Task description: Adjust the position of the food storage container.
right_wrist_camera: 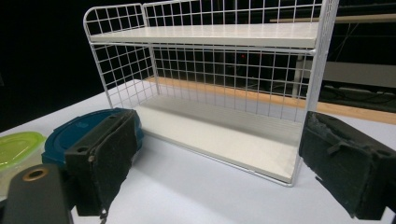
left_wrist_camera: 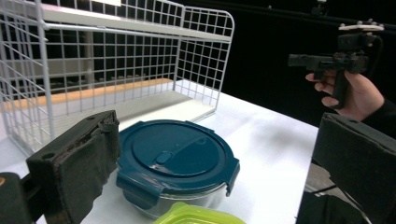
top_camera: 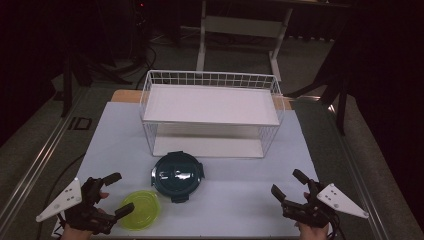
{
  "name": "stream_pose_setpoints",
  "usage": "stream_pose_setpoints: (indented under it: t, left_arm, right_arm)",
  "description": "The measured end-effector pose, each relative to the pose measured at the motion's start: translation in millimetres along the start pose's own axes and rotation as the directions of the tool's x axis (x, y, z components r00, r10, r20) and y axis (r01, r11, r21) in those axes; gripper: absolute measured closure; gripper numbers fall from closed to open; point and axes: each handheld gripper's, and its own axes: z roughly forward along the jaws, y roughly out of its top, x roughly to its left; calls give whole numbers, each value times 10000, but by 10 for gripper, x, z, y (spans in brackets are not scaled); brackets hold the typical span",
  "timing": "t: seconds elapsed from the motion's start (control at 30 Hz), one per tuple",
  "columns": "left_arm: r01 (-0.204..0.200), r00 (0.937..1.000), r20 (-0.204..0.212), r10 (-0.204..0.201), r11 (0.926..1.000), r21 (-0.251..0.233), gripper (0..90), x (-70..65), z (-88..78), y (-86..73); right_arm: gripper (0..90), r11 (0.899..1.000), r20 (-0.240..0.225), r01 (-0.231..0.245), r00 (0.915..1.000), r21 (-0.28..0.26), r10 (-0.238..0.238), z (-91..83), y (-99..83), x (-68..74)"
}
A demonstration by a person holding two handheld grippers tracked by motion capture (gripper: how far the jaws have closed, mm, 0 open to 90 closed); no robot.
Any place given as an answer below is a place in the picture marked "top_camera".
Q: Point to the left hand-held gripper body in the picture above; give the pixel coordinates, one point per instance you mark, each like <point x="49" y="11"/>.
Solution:
<point x="83" y="216"/>

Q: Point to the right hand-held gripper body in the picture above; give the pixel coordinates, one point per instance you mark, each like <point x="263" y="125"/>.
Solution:
<point x="310" y="213"/>

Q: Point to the lime green plastic bowl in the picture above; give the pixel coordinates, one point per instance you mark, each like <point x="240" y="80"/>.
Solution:
<point x="144" y="210"/>

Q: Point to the dark teal round lidded container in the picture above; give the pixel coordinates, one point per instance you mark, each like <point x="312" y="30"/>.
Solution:
<point x="176" y="176"/>

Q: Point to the person's left hand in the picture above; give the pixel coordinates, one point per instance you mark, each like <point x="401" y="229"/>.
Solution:
<point x="75" y="235"/>

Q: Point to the person's right hand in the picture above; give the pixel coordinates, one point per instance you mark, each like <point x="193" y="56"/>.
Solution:
<point x="311" y="234"/>

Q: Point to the pale blue table mat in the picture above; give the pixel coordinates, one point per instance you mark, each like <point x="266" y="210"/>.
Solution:
<point x="233" y="206"/>

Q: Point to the black tripod stand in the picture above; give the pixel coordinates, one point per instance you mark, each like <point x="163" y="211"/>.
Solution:
<point x="66" y="90"/>
<point x="340" y="113"/>

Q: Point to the metal floor rail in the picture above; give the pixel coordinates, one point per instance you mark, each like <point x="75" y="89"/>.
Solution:
<point x="360" y="180"/>
<point x="33" y="170"/>

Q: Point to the black floor bracket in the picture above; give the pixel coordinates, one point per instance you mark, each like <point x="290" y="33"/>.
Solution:
<point x="80" y="123"/>

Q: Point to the white metal table frame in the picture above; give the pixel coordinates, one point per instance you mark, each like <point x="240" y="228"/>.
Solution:
<point x="240" y="26"/>

